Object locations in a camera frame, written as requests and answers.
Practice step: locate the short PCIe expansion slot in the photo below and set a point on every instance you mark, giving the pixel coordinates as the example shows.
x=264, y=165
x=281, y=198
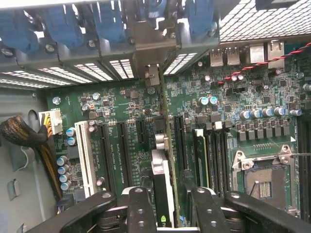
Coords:
x=141, y=132

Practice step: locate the installed RAM stick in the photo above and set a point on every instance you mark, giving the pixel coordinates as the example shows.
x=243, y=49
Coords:
x=201, y=157

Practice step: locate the CPU socket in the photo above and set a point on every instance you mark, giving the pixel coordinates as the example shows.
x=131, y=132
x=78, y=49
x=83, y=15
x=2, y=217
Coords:
x=262, y=184

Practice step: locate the green motherboard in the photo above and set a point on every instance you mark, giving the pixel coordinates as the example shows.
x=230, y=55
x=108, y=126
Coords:
x=121, y=102

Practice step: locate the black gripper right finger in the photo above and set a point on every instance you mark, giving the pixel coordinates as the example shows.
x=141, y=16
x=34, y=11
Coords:
x=209, y=211

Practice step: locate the locking lever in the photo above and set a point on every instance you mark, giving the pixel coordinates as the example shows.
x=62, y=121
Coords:
x=301, y=154

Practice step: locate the blue slot retainer clip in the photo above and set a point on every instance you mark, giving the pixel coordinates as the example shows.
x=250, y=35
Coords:
x=63, y=26
x=109, y=21
x=199, y=17
x=17, y=31

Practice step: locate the open grey PC case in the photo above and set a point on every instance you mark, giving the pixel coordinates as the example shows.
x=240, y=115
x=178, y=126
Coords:
x=14, y=170

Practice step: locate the black RAM slot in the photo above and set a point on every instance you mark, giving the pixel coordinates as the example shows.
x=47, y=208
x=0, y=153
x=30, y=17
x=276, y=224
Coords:
x=213, y=157
x=223, y=157

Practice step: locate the white PCI expansion slot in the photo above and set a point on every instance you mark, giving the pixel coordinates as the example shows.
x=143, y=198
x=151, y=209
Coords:
x=83, y=155

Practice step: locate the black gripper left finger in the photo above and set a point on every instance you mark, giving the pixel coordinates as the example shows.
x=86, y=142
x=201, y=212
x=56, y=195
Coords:
x=141, y=211

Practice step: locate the white power connector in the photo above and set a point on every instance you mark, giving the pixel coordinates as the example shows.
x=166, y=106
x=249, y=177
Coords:
x=54, y=119

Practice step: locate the long PCIe expansion slot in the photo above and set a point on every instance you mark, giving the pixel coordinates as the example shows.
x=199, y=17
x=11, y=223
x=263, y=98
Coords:
x=105, y=155
x=181, y=140
x=124, y=153

